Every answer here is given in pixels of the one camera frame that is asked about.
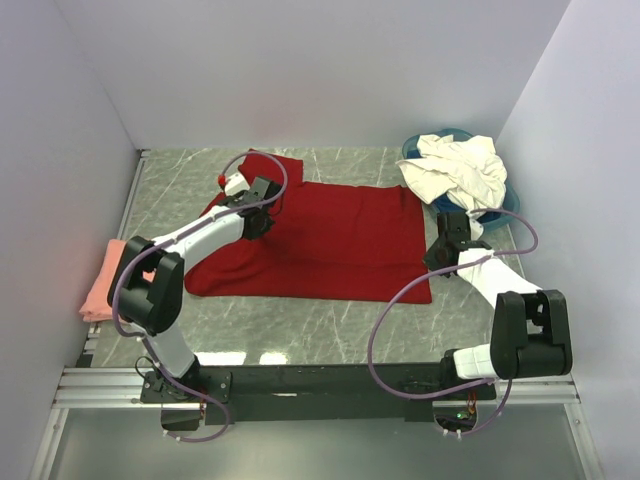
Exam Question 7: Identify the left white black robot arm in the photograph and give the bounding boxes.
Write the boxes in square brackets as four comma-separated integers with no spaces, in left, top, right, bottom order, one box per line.
[107,176,286,402]

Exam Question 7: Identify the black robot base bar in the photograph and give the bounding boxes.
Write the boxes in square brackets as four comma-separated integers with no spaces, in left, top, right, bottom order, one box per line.
[140,363,497,423]

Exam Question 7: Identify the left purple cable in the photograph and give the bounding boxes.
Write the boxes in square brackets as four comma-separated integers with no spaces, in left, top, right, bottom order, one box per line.
[110,151,289,444]

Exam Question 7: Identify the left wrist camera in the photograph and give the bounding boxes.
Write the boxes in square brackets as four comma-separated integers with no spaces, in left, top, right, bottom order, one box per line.
[218,172,250,196]

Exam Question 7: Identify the blue t shirt in basket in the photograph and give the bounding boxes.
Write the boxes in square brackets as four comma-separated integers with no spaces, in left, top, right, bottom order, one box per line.
[432,194,509,228]

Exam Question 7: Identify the folded pink t shirt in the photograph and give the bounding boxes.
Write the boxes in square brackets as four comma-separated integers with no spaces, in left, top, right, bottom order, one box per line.
[79,239,126,323]

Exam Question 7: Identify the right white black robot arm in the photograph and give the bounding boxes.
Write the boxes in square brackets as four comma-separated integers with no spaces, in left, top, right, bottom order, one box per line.
[424,211,573,399]

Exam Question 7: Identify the red t shirt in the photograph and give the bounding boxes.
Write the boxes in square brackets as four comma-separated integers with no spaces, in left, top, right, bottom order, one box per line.
[184,153,426,302]

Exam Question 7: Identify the teal plastic laundry basket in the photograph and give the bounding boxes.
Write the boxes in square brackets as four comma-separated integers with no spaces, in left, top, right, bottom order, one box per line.
[401,128,520,232]

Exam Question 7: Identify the white crumpled t shirt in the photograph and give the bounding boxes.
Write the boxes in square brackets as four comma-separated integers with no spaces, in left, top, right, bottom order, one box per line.
[396,134,507,211]

